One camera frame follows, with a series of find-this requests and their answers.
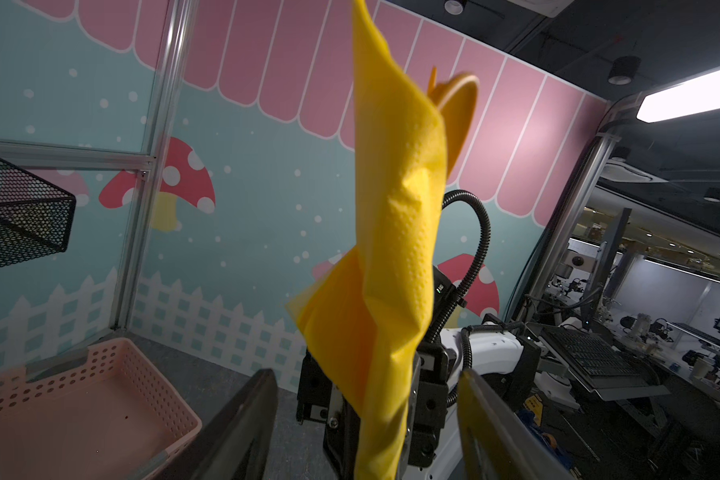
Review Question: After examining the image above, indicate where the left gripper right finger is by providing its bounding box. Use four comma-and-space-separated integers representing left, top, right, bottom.
457, 369, 572, 479

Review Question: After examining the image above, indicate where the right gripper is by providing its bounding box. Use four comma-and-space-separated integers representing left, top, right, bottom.
296, 347, 450, 479

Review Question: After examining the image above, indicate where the pink perforated plastic basket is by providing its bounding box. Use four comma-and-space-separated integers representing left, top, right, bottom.
0, 338, 202, 479

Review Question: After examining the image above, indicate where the orange plastic spoon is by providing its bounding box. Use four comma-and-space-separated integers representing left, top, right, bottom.
427, 67, 480, 176

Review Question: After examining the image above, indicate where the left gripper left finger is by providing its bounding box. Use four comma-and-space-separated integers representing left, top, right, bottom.
157, 369, 278, 480

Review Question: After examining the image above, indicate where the black wire mesh basket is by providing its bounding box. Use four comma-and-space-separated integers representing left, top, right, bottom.
0, 157, 77, 268

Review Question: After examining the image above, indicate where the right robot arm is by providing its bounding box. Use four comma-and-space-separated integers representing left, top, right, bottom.
296, 189, 539, 479

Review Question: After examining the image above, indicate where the black computer keyboard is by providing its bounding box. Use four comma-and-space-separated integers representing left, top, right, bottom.
541, 327, 639, 378

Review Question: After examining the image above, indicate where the yellow paper napkin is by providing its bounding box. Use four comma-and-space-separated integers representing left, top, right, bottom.
286, 0, 448, 480

